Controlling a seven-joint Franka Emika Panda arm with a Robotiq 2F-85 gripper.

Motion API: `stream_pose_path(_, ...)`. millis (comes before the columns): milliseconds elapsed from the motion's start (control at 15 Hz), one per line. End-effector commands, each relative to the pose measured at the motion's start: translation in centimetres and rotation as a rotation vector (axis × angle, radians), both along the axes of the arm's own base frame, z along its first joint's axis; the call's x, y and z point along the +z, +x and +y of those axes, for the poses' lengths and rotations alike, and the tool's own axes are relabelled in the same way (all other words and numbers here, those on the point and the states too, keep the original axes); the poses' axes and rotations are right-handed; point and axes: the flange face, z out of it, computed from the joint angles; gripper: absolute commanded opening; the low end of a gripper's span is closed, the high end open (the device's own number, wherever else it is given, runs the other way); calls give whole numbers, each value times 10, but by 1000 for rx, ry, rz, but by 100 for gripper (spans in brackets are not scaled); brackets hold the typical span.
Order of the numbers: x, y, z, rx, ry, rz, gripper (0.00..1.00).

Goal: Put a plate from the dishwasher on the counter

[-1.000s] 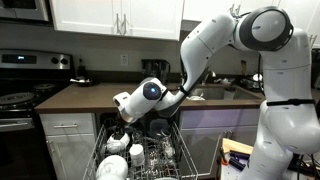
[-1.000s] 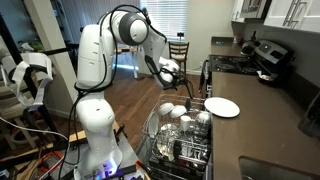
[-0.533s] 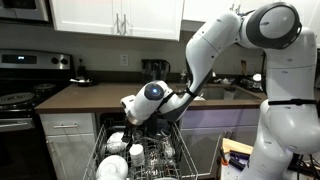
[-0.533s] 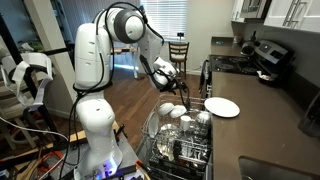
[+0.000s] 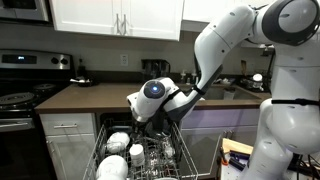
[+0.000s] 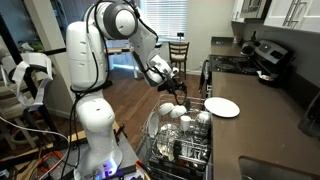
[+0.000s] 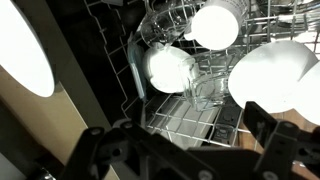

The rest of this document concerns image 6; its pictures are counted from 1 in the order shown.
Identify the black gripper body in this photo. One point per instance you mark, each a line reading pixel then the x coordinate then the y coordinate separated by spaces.
pixel 170 84

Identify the white round plate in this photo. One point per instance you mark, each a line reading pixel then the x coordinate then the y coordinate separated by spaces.
pixel 153 125
pixel 221 107

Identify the metal robot base table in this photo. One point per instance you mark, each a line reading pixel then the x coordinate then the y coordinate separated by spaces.
pixel 130 156

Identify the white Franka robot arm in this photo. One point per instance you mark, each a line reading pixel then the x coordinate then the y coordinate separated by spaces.
pixel 93 116

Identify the large white bowl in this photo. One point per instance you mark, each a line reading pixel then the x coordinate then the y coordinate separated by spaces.
pixel 165 108

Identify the white cup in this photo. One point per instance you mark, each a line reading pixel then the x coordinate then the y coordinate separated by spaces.
pixel 185 122

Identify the wooden chair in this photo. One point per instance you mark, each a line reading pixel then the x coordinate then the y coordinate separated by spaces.
pixel 179 51

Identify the clear glass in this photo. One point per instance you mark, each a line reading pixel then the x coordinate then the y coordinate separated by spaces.
pixel 203 117

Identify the clear glass bowl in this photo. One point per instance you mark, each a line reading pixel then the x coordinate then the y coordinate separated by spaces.
pixel 170 128

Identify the small black webcam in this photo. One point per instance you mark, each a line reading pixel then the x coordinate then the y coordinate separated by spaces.
pixel 180 34

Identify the black stainless stove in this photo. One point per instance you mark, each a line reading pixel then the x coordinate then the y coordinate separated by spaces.
pixel 233 65

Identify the white desk wooden top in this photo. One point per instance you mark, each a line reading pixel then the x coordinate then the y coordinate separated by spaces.
pixel 116 50

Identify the white window blinds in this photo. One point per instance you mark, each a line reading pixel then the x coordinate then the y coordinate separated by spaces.
pixel 166 16

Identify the black and orange clamp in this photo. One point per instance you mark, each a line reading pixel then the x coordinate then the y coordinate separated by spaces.
pixel 119 131
pixel 141 165

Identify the dark kettle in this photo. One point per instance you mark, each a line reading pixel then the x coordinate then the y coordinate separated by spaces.
pixel 247 49

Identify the small dark dish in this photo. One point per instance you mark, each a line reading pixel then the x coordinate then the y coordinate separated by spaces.
pixel 266 79

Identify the dark glass bottle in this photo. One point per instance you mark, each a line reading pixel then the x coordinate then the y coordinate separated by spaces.
pixel 254 36

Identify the narrow white cabinet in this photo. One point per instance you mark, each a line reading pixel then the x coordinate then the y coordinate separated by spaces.
pixel 237 10

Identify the stainless microwave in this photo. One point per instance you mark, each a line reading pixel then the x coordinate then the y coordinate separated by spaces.
pixel 253 8

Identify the kitchen sink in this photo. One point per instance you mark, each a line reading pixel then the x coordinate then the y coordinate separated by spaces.
pixel 273 171

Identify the white upper cabinet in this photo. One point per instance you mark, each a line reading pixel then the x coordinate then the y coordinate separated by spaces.
pixel 276 13

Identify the white pillar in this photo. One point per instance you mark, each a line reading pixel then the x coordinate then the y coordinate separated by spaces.
pixel 50 33

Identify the black metal frame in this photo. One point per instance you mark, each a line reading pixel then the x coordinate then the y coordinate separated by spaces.
pixel 33 90

